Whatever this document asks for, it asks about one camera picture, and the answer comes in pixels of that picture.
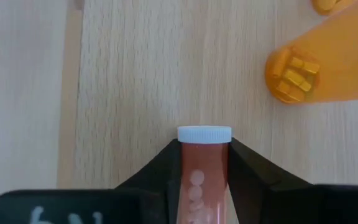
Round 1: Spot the small pink medicine bottle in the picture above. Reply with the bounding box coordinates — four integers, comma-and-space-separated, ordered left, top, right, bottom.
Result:
177, 125, 233, 224

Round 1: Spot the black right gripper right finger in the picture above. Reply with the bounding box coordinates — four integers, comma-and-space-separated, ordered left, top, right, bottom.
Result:
227, 138, 358, 224

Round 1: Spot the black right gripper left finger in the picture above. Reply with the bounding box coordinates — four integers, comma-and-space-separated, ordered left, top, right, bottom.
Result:
0, 138, 183, 224

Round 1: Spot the small orange medicine bottle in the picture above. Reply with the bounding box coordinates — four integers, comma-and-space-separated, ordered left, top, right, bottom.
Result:
311, 0, 358, 16

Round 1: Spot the large orange medicine bottle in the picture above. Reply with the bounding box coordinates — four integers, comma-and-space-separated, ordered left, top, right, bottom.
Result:
264, 0, 358, 105

